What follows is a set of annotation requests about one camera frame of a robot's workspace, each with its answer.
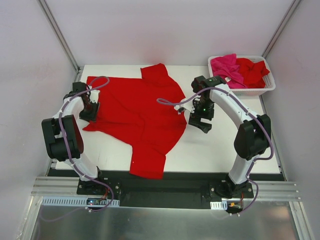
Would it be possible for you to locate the red t shirt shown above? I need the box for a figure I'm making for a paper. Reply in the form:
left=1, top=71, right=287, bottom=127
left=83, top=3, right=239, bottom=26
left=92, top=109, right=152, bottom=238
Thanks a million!
left=236, top=58, right=270, bottom=89
left=84, top=63, right=187, bottom=180

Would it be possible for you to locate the white perforated plastic basket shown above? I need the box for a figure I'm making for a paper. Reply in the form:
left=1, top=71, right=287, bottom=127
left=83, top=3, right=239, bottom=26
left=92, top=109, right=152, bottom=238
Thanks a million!
left=207, top=55, right=276, bottom=96

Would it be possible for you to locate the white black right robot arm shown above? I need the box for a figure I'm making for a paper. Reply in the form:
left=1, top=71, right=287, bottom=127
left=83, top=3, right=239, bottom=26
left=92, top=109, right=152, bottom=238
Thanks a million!
left=188, top=75, right=271, bottom=199

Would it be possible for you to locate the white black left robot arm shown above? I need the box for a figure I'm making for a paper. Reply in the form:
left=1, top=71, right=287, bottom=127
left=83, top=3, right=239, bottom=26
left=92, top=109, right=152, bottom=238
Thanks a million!
left=41, top=82, right=106, bottom=195

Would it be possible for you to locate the pink t shirt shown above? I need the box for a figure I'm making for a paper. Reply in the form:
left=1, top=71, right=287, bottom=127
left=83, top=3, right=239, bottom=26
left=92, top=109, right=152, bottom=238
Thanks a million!
left=209, top=53, right=247, bottom=89

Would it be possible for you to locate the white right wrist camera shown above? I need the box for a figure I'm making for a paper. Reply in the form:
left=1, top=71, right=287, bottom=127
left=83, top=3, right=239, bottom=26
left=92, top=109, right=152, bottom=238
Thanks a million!
left=173, top=100, right=195, bottom=115

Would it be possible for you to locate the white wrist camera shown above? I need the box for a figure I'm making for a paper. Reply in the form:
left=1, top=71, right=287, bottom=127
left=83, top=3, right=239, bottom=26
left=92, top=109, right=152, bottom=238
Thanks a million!
left=89, top=90, right=100, bottom=103
left=173, top=100, right=195, bottom=115

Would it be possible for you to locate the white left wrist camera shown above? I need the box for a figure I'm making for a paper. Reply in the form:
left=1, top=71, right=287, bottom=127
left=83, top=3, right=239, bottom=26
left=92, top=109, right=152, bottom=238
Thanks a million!
left=89, top=90, right=100, bottom=103

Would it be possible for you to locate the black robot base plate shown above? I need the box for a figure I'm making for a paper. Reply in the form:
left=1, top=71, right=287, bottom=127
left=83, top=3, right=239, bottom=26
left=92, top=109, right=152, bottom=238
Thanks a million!
left=76, top=170, right=254, bottom=209

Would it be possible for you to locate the right white cable duct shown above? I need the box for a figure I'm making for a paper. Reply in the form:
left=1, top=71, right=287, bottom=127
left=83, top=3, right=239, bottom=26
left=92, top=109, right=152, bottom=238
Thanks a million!
left=210, top=200, right=228, bottom=211

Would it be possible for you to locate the white cable duct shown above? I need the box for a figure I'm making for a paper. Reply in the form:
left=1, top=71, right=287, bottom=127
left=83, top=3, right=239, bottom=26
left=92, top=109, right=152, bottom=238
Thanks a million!
left=210, top=200, right=228, bottom=211
left=42, top=196, right=120, bottom=208

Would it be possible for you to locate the left aluminium frame post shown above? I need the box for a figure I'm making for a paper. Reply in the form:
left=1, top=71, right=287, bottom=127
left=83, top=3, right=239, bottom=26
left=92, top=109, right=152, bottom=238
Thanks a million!
left=37, top=0, right=81, bottom=73

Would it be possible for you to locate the aluminium frame post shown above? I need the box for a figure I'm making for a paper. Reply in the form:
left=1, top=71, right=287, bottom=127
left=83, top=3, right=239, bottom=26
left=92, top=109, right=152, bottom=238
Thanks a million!
left=37, top=0, right=81, bottom=73
left=261, top=0, right=303, bottom=59

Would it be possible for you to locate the left white cable duct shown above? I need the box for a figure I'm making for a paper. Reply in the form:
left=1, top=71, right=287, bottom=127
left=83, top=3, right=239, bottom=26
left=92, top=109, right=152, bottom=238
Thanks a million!
left=42, top=196, right=120, bottom=208

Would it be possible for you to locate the right aluminium frame post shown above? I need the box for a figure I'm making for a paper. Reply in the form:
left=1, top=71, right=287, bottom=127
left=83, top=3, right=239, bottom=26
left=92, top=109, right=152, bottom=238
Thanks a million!
left=261, top=0, right=303, bottom=59

